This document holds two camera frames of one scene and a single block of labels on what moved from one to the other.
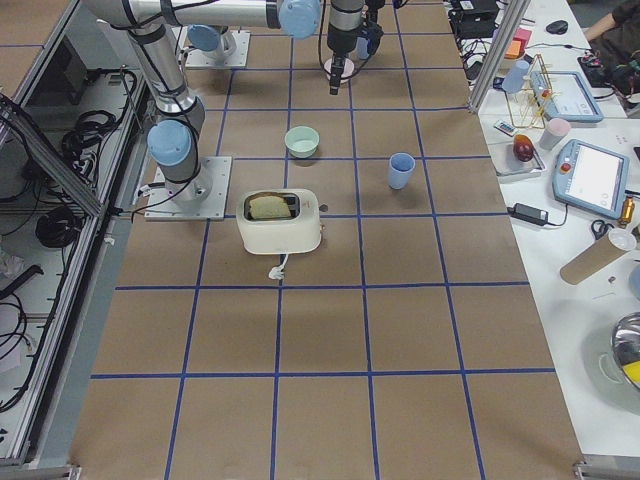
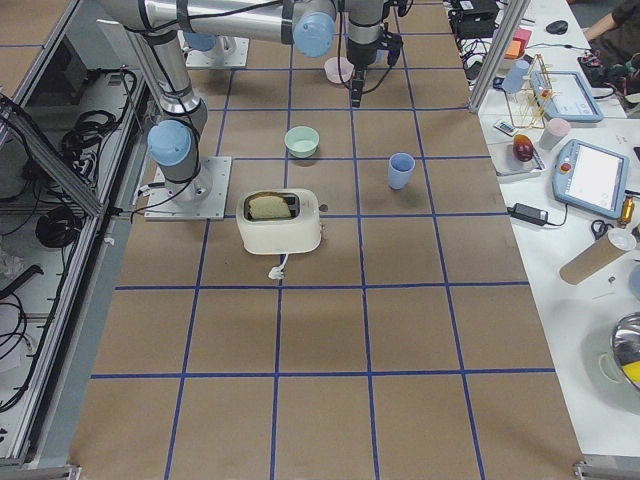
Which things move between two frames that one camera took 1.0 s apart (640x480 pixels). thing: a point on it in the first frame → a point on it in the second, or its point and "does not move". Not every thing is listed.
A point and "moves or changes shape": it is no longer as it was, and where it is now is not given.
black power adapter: [529, 214] does not move
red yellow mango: [523, 147] does not move
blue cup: [363, 47] moves or changes shape
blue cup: [401, 165] does not move
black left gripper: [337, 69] → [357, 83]
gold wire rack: [528, 104] does not move
